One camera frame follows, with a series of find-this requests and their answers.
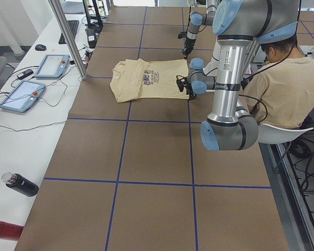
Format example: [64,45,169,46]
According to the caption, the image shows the black cables on desk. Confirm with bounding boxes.
[0,44,92,131]

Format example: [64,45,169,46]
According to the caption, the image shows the black computer mouse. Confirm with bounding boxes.
[35,44,47,51]

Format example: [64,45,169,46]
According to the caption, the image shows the black box device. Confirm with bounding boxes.
[85,28,97,49]

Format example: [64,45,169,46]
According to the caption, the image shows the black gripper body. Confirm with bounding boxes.
[182,37,196,56]
[184,82,197,100]

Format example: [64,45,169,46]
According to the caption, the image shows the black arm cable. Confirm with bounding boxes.
[238,44,299,123]

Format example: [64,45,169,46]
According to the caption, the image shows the black keyboard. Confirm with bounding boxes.
[58,19,80,44]

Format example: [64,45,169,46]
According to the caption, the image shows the beige long-sleeve printed shirt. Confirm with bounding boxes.
[110,59,189,102]

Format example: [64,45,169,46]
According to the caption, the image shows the near blue teach pendant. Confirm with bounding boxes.
[0,81,46,113]

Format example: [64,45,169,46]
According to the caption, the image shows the blue teach pendant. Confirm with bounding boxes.
[0,81,46,113]
[34,54,70,79]

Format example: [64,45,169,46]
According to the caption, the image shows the black water bottle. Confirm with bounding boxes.
[1,172,39,197]

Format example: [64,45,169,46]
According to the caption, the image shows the red bottle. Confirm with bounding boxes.
[0,221,24,241]

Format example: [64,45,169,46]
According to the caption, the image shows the grey aluminium frame post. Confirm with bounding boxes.
[48,0,87,80]

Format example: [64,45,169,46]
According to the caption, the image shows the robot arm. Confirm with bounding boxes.
[178,1,221,59]
[188,1,301,151]

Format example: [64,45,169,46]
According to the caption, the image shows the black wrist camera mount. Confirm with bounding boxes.
[176,75,188,92]

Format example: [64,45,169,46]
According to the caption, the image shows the far blue teach pendant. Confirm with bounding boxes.
[34,54,70,79]

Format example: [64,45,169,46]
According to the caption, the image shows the person in beige shirt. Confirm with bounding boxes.
[243,36,314,129]

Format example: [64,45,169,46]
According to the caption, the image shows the white plastic chair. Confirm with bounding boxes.
[257,123,313,144]

